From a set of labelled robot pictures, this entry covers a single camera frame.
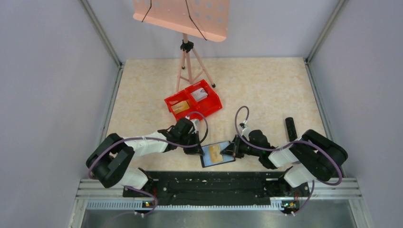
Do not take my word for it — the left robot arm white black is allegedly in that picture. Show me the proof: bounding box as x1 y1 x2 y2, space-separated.
86 117 203 196

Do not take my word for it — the red plastic bin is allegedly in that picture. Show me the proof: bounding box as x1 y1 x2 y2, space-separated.
184 79 223 117
164 90 199 120

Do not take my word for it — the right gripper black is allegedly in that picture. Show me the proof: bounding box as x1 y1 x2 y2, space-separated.
221 133 262 158

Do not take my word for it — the white silver card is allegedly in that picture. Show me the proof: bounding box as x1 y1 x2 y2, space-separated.
191 88 208 102

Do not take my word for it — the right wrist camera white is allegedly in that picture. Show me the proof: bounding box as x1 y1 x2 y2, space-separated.
238 120 251 137

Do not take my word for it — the red plastic bin left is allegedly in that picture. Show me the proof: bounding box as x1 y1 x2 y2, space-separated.
164 90 199 120

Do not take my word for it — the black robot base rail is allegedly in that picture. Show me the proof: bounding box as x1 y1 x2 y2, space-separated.
78 170 360 215

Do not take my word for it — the gold VIP card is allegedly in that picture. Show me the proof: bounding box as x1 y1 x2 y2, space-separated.
171 100 190 114

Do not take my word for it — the pink music stand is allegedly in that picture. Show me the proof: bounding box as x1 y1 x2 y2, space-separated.
133 0 230 91

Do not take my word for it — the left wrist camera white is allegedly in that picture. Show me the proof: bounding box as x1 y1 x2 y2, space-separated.
186 117 200 129

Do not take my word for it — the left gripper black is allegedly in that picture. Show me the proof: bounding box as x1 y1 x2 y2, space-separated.
179 131 204 156

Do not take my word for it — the black leather card holder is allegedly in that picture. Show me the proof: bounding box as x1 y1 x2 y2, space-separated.
200 141 235 168

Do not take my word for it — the red plastic bin right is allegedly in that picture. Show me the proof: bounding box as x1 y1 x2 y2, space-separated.
184 79 223 117

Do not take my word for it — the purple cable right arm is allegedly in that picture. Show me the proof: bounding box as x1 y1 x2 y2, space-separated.
234 105 343 186

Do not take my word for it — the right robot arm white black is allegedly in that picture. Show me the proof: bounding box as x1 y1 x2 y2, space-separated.
221 129 348 196

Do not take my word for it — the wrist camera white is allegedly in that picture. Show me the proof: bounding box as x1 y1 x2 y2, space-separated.
238 120 251 137
186 117 200 129

